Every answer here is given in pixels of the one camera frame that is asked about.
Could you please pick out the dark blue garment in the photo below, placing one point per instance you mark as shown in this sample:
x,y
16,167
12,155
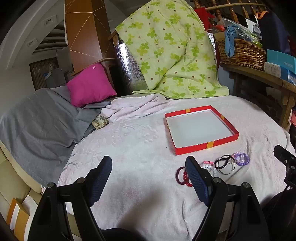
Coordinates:
x,y
272,30

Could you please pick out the magenta pillow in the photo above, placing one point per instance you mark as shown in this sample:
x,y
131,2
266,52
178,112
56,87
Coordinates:
x,y
90,85

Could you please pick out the wicker basket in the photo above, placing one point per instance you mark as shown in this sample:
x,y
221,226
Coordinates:
x,y
242,52

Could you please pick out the silver foil panel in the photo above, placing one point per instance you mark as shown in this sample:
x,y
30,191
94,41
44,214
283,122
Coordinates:
x,y
131,69

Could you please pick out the wooden baluster railing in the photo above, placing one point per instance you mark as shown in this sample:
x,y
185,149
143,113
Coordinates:
x,y
231,14

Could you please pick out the red cardboard box tray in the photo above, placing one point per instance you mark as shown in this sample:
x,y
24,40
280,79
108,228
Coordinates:
x,y
198,127

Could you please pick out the dark red bangle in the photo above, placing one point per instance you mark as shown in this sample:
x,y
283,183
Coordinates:
x,y
177,176

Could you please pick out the silver bangle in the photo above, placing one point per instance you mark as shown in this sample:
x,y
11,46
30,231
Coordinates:
x,y
227,172

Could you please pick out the grey blanket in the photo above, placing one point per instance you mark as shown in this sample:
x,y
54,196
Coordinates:
x,y
41,120

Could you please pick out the yellow paper envelopes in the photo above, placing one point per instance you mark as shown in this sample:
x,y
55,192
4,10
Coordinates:
x,y
22,220

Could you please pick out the pale pink blanket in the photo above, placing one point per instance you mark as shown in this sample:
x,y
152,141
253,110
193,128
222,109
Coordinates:
x,y
143,143

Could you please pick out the brown wooden wall panel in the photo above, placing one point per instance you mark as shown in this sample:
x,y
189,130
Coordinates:
x,y
83,34

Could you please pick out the cream sofa seat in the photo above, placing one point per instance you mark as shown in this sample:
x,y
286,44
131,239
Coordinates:
x,y
13,176

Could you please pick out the blue cloth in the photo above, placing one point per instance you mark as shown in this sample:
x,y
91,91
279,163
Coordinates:
x,y
230,44

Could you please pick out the wooden side table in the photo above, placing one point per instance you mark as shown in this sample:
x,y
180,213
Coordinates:
x,y
254,74

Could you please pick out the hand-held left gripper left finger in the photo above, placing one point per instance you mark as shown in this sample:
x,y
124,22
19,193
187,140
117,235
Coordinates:
x,y
101,180

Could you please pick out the green clover quilt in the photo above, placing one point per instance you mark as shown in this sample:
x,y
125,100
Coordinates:
x,y
166,46

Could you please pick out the white floral tissue box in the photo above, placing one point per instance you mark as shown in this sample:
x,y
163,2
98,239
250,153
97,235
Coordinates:
x,y
271,68

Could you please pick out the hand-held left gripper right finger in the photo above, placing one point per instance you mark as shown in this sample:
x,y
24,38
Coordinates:
x,y
196,178

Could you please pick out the teal cardboard box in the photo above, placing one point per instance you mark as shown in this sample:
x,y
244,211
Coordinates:
x,y
277,58

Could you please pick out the small patterned cushion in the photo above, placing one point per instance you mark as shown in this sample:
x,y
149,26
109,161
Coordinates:
x,y
99,121

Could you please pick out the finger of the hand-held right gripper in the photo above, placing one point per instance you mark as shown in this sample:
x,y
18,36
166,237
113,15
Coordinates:
x,y
284,155

